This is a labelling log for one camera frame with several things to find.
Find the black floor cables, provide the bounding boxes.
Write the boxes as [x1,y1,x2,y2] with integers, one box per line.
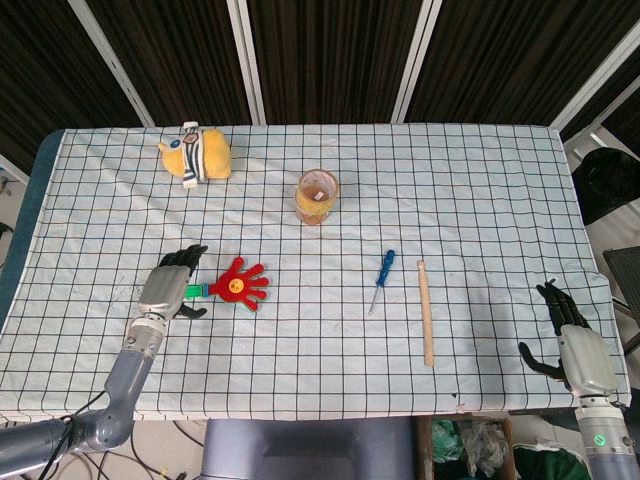
[34,389,204,480]

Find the clear jar of rubber bands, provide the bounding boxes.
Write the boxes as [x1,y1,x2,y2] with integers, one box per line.
[296,204,333,227]

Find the white frame post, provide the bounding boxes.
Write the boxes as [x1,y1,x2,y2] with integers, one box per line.
[226,0,267,126]
[67,0,155,128]
[391,0,445,124]
[551,14,640,134]

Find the black chair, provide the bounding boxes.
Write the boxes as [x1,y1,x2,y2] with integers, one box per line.
[602,246,640,357]

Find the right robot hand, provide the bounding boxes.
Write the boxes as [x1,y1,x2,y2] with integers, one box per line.
[518,279,618,399]

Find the checkered white tablecloth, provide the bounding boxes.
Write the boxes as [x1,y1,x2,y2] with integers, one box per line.
[0,123,632,420]

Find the red hand clapper toy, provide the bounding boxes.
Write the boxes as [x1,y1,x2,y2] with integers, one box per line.
[183,256,272,314]

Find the yellow tape roll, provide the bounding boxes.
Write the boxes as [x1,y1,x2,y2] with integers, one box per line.
[294,168,341,217]

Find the yellow plush toy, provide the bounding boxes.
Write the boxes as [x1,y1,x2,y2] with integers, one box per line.
[157,121,233,190]

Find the black bag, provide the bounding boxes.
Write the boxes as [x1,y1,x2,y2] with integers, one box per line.
[571,147,640,226]

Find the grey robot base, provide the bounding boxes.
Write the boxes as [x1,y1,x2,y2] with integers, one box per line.
[199,418,434,480]

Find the wooden stick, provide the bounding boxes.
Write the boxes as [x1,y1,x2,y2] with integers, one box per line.
[416,259,435,368]

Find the green cloth bag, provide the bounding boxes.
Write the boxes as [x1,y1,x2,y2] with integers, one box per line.
[513,439,594,480]

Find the blue handled screwdriver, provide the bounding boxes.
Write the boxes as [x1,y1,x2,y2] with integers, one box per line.
[368,249,396,316]

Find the cardboard box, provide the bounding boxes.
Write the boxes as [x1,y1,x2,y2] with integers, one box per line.
[414,417,519,480]

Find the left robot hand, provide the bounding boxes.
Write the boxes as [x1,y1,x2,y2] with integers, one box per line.
[136,244,210,322]

